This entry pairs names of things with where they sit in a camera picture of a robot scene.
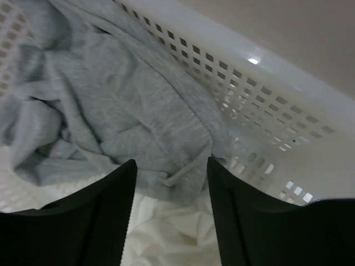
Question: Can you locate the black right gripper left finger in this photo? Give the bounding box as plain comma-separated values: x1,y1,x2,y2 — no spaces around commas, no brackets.
1,160,138,265

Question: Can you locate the white crumpled tank top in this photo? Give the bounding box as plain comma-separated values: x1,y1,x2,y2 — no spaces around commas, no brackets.
120,193,221,265

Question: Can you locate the white plastic laundry basket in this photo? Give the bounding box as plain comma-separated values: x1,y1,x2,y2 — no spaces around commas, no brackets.
0,0,355,214

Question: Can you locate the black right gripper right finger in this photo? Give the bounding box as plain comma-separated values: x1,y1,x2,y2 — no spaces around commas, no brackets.
207,157,354,265

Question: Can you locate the grey tank top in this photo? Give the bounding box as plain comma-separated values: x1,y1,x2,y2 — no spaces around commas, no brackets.
1,1,231,204

